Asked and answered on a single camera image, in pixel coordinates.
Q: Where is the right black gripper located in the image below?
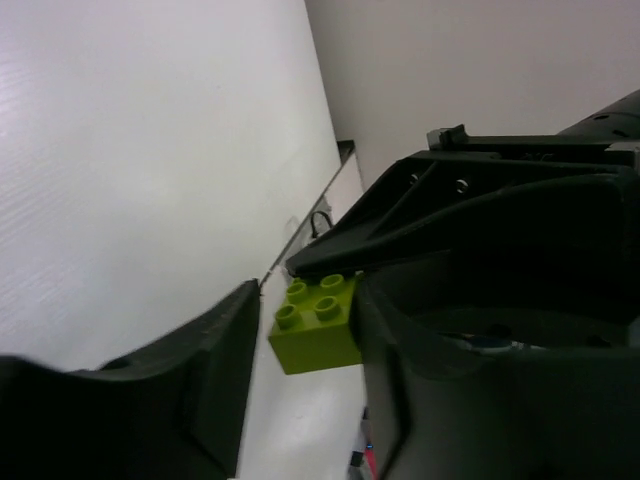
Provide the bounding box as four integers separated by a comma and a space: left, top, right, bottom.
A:
286, 91, 639, 276

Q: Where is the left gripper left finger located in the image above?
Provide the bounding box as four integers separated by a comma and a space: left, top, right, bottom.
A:
1, 280, 261, 479

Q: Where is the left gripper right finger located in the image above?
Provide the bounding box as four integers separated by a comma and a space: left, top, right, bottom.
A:
355, 252, 639, 479

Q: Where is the yellow-green lego brick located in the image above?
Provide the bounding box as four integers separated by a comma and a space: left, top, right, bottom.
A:
268, 273, 361, 375

